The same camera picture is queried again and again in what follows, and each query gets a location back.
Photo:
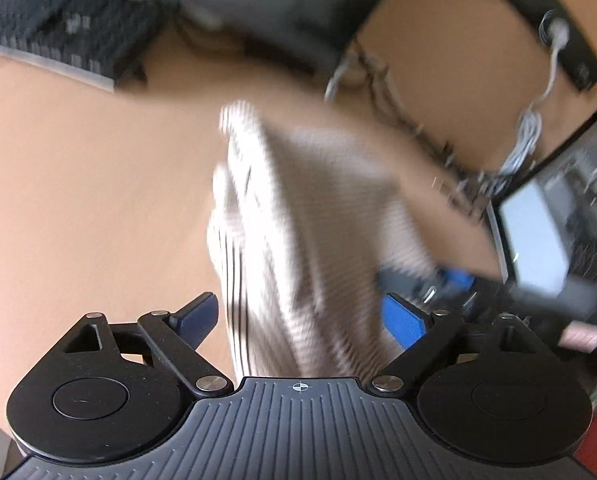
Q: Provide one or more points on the white computer case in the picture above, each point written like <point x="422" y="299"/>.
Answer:
<point x="533" y="225"/>

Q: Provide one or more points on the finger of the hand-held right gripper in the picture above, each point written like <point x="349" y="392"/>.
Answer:
<point x="456" y="280"/>
<point x="403" y="282"/>

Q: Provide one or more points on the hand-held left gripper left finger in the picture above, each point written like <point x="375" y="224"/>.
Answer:
<point x="196" y="317"/>

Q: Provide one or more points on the person's right hand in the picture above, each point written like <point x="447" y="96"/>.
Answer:
<point x="583" y="337"/>

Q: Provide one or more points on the black curved monitor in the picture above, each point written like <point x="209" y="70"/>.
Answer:
<point x="288" y="5"/>

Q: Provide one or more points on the black keyboard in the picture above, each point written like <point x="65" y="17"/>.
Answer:
<point x="53" y="25"/>

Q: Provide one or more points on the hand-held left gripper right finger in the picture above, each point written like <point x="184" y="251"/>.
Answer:
<point x="403" y="322"/>

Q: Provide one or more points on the beige striped knit garment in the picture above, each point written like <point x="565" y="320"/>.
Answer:
<point x="298" y="220"/>

